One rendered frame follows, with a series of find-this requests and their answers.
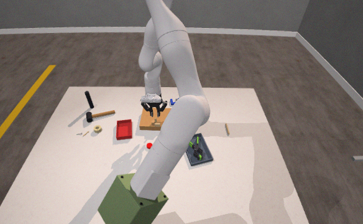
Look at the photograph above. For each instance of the black spring clamp with green grips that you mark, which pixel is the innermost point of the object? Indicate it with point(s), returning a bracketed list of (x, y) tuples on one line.
[(197, 149)]

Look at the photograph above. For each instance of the wooden-handled black mallet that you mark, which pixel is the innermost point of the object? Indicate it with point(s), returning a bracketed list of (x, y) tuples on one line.
[(90, 116)]

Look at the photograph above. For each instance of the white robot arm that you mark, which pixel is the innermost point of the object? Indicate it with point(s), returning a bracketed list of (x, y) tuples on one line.
[(164, 32)]

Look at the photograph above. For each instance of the light wooden board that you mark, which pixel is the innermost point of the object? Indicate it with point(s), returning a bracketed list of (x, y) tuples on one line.
[(146, 119)]

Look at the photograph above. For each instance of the tan hollow cylinder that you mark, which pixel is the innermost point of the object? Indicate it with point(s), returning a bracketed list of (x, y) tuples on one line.
[(97, 129)]

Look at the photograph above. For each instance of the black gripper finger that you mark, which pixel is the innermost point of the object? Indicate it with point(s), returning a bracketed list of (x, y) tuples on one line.
[(147, 108), (160, 109)]

